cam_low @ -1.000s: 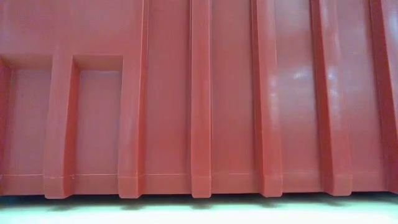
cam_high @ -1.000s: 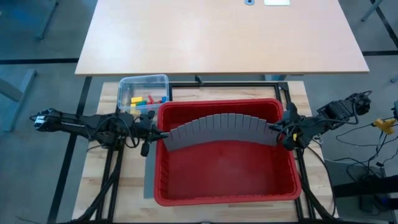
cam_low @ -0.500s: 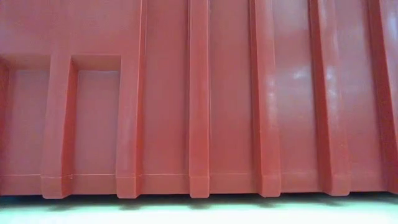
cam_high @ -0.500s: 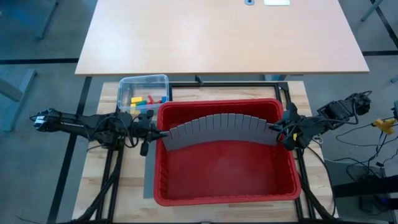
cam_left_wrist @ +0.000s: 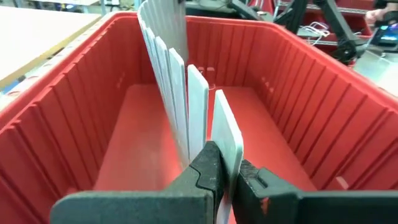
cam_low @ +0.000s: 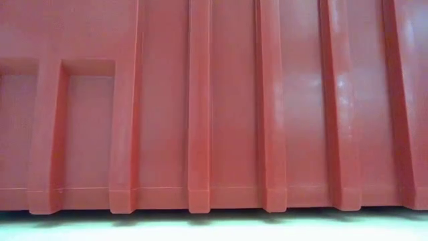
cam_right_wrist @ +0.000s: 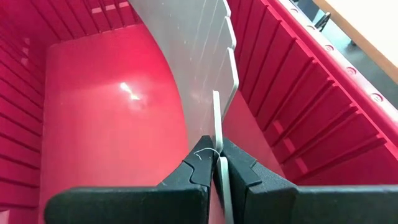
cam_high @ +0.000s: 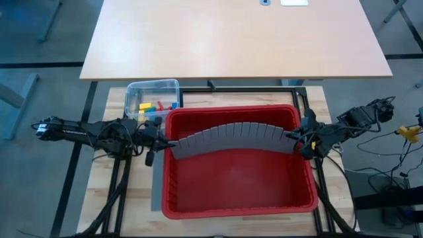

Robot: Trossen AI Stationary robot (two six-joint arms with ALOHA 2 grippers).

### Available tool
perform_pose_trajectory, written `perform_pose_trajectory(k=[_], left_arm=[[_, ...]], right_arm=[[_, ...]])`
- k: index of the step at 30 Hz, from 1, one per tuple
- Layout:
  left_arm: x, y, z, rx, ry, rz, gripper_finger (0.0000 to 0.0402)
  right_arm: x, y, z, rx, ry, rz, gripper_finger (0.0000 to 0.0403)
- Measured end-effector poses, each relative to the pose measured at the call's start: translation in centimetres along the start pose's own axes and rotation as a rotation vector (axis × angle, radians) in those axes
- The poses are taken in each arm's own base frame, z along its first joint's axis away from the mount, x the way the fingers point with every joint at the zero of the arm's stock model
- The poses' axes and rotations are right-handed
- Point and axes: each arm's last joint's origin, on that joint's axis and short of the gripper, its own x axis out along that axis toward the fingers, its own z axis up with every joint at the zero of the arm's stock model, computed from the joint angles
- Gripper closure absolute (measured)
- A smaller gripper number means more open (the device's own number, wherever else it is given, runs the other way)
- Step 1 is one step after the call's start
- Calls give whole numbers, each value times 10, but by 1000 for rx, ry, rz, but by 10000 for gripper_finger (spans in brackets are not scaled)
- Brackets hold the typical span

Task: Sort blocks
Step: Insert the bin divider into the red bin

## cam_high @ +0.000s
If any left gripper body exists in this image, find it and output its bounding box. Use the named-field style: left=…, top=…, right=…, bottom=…
left=142, top=117, right=164, bottom=167

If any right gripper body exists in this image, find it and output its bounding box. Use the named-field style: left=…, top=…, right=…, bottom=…
left=299, top=108, right=333, bottom=160

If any grey slotted divider panel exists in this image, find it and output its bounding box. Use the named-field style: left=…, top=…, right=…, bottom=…
left=169, top=122, right=297, bottom=161

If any red plastic bin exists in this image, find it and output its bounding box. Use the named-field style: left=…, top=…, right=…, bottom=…
left=161, top=104, right=319, bottom=220

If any long grey slotted divider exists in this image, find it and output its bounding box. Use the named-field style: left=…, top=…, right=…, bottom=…
left=151, top=150, right=165, bottom=212

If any clear plastic container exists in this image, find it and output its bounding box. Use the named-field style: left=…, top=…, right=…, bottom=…
left=124, top=78, right=180, bottom=122

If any yellow connector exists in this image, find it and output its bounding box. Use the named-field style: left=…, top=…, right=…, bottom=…
left=396, top=125, right=418, bottom=143

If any light wooden desk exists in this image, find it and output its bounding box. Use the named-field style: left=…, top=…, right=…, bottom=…
left=79, top=0, right=393, bottom=81

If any white paper sheet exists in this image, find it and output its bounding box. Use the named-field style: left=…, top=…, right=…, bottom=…
left=280, top=0, right=309, bottom=7

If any grey metal furniture leg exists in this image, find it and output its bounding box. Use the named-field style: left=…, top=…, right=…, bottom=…
left=383, top=0, right=408, bottom=24
left=0, top=73, right=40, bottom=141
left=38, top=0, right=63, bottom=43

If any black floor cable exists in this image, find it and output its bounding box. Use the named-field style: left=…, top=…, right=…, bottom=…
left=356, top=130, right=423, bottom=192

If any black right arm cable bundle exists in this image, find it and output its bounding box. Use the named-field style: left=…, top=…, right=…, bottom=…
left=313, top=157, right=360, bottom=236

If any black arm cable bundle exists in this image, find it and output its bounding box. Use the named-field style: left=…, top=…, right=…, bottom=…
left=313, top=157, right=360, bottom=236
left=75, top=155, right=133, bottom=238

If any black left arm cable bundle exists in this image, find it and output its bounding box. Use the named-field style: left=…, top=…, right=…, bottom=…
left=75, top=155, right=133, bottom=238

